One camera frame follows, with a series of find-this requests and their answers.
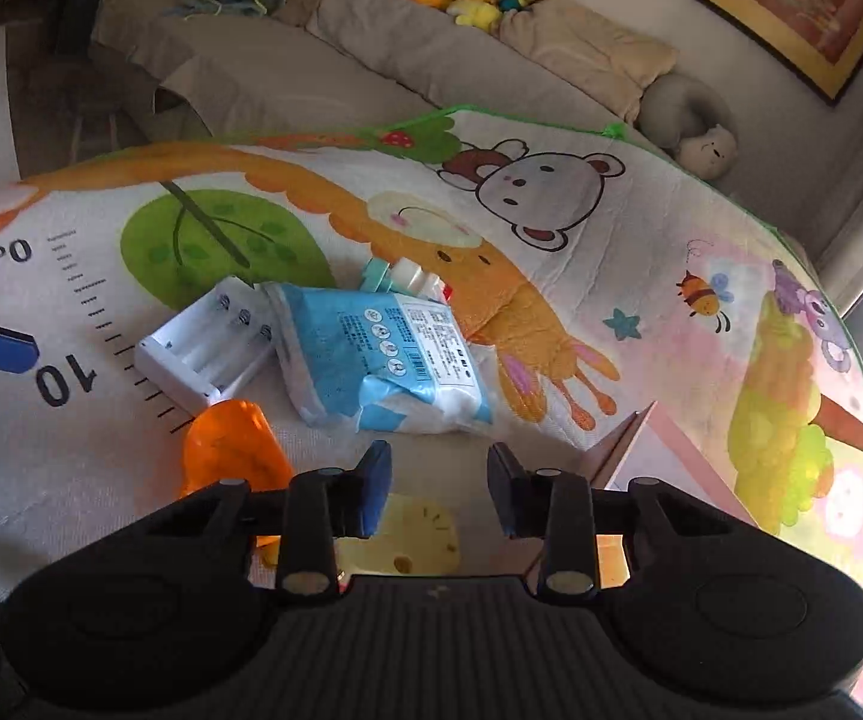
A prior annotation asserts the yellow cheese toy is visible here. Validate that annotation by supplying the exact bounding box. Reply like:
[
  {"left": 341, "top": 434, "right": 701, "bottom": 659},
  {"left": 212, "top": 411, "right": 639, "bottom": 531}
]
[{"left": 335, "top": 494, "right": 461, "bottom": 582}]

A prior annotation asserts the orange plastic toy cup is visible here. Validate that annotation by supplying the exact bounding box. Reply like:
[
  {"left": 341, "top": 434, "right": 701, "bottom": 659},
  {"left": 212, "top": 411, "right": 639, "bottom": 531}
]
[{"left": 179, "top": 397, "right": 298, "bottom": 568}]

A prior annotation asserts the pink cardboard box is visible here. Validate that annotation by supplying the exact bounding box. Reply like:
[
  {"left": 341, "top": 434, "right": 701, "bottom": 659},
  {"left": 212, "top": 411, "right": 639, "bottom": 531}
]
[{"left": 524, "top": 400, "right": 760, "bottom": 590}]

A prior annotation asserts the blue tissue pack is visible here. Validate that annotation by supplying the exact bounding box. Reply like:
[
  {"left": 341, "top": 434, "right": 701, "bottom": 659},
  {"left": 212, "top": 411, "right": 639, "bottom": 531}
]
[{"left": 260, "top": 281, "right": 492, "bottom": 436}]

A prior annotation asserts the white battery charger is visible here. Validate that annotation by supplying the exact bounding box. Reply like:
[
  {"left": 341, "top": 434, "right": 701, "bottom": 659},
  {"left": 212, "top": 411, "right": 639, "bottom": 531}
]
[{"left": 134, "top": 277, "right": 274, "bottom": 416}]

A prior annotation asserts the small white bottle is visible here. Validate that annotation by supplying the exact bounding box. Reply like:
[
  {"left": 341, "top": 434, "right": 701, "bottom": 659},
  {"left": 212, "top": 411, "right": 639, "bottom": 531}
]
[{"left": 358, "top": 257, "right": 453, "bottom": 304}]

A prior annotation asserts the colourful cartoon play mat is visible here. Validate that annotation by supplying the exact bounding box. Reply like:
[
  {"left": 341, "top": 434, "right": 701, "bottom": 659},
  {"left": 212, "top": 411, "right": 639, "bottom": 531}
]
[{"left": 0, "top": 104, "right": 863, "bottom": 706}]

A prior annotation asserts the grey plush neck pillow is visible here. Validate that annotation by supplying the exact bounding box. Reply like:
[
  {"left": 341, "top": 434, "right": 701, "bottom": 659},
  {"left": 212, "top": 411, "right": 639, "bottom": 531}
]
[{"left": 637, "top": 73, "right": 739, "bottom": 184}]

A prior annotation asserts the beige pillow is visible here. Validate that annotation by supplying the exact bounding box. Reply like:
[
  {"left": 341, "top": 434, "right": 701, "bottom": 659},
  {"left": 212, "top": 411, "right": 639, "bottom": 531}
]
[{"left": 495, "top": 0, "right": 679, "bottom": 124}]

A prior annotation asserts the beige sofa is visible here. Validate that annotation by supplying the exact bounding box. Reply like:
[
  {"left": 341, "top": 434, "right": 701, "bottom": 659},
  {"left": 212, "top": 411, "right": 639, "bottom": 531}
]
[{"left": 90, "top": 0, "right": 619, "bottom": 142}]

